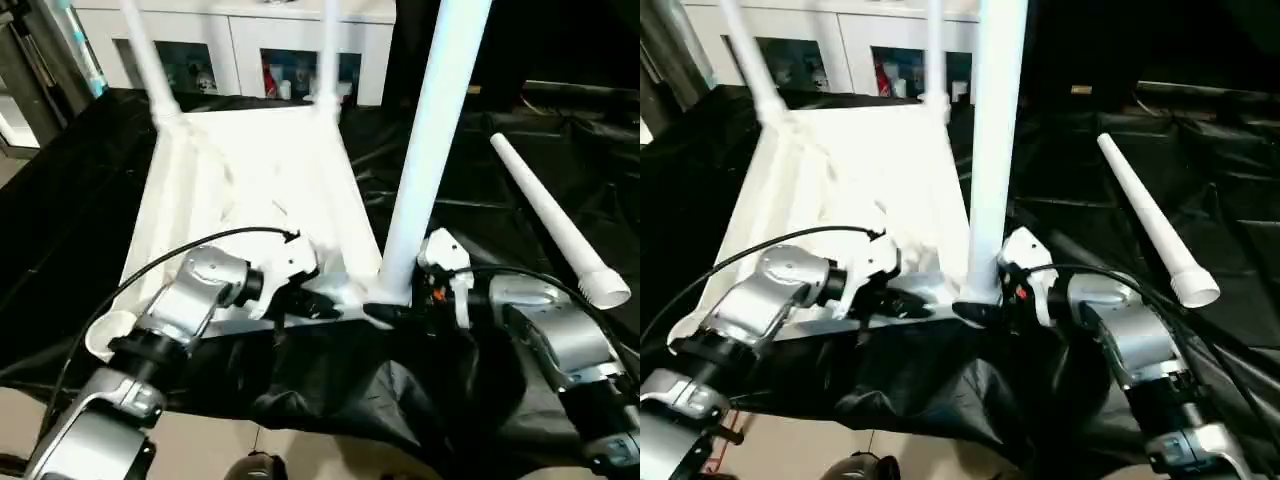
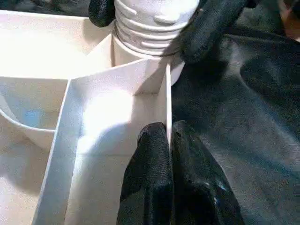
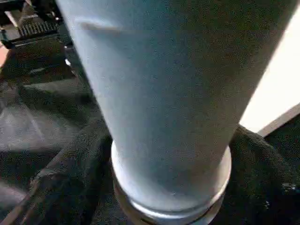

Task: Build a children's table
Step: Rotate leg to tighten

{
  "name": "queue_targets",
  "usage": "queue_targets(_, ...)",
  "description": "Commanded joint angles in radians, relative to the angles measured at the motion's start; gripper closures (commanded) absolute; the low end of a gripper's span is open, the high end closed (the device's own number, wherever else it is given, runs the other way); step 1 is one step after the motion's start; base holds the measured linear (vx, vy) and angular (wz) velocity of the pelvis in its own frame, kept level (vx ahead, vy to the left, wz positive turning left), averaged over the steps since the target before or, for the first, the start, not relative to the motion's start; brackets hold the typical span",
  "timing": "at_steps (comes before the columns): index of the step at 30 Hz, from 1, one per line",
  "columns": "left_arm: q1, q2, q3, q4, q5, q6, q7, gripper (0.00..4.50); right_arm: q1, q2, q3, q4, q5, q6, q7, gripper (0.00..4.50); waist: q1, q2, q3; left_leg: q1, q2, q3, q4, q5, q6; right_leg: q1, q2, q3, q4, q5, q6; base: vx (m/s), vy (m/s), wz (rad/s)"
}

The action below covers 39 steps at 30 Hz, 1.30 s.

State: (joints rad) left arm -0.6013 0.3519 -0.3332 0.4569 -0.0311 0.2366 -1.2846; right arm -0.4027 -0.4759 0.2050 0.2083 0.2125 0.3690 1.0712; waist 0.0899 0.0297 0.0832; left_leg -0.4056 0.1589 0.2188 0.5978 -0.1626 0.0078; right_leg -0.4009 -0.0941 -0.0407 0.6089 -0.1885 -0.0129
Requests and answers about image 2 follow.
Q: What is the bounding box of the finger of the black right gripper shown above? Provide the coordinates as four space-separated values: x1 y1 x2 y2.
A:
88 0 116 28
180 0 250 65

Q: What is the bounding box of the white plastic table leg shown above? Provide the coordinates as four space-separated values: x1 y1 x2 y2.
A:
112 0 202 58

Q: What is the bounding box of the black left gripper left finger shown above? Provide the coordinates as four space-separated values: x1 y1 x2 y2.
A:
117 122 174 225

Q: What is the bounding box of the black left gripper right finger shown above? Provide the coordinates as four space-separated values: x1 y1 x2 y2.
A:
170 120 245 225

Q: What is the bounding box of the black plastic mat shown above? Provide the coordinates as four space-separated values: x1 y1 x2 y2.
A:
0 0 300 225

